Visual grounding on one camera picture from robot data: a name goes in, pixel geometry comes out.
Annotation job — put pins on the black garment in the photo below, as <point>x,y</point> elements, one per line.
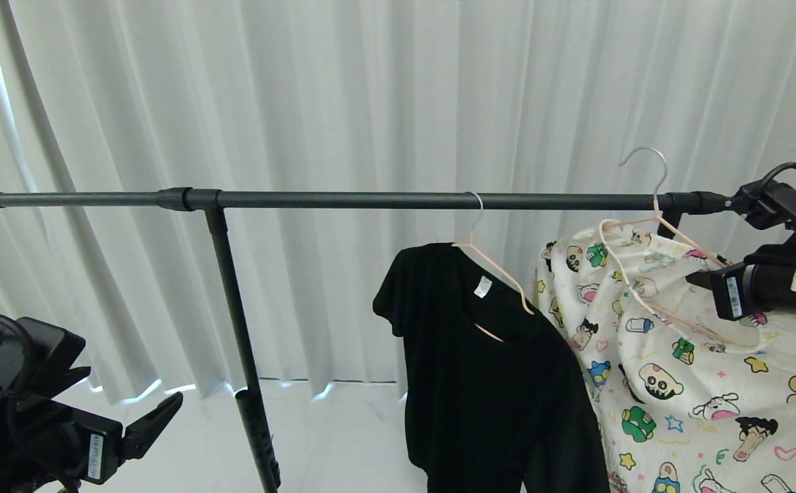
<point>480,397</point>

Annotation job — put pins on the black clothes rack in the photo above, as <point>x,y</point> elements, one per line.
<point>302,200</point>

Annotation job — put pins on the white curtain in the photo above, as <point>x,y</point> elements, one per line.
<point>302,89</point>

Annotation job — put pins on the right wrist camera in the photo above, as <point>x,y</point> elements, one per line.
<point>778,205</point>

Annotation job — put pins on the cream printed garment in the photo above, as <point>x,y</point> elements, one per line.
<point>679,383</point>

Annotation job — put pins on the pink clothes hanger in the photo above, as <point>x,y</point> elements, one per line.
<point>497,274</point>
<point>658,212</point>

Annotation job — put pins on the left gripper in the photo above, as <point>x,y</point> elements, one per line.
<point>90,445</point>

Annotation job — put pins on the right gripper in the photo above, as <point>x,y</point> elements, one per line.
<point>761,287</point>

